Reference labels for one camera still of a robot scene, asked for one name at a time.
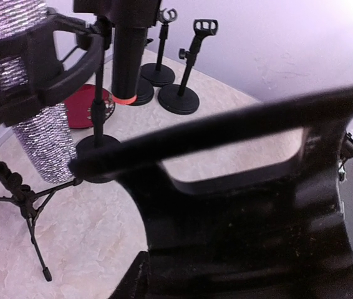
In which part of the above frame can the glitter microphone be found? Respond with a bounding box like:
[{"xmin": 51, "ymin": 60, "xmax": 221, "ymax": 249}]
[{"xmin": 0, "ymin": 1, "xmax": 76, "ymax": 184}]

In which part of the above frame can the black tripod microphone stand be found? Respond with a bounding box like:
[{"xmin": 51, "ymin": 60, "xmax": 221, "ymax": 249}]
[{"xmin": 0, "ymin": 7, "xmax": 105, "ymax": 283}]

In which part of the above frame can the black desk stand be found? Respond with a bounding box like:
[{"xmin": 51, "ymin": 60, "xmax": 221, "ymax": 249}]
[{"xmin": 141, "ymin": 8, "xmax": 178, "ymax": 87}]

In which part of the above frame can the black microphone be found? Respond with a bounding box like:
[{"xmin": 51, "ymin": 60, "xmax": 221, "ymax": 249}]
[{"xmin": 74, "ymin": 0, "xmax": 161, "ymax": 105}]

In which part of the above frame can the red patterned coaster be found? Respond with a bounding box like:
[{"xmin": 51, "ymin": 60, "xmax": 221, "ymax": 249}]
[{"xmin": 64, "ymin": 83, "xmax": 115, "ymax": 130}]

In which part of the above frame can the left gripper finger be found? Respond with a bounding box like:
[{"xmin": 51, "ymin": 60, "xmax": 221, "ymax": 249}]
[{"xmin": 70, "ymin": 86, "xmax": 353, "ymax": 298}]

